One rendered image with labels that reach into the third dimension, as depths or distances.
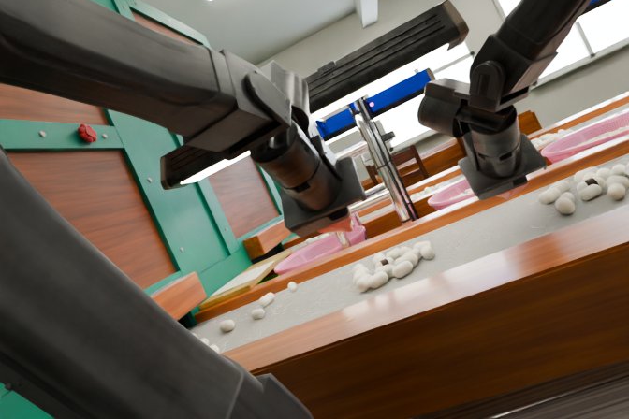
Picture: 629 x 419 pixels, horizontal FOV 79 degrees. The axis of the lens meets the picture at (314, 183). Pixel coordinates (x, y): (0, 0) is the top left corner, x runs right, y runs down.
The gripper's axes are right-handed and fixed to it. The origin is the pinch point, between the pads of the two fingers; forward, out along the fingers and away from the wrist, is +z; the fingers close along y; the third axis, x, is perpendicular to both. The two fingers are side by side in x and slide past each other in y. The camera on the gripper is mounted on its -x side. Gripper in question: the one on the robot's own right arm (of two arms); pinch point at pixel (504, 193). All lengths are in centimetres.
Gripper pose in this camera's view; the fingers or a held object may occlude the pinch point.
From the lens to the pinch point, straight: 69.6
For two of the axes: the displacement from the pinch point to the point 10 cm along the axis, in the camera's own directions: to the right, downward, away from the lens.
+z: 4.5, 5.2, 7.3
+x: 1.6, 7.5, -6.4
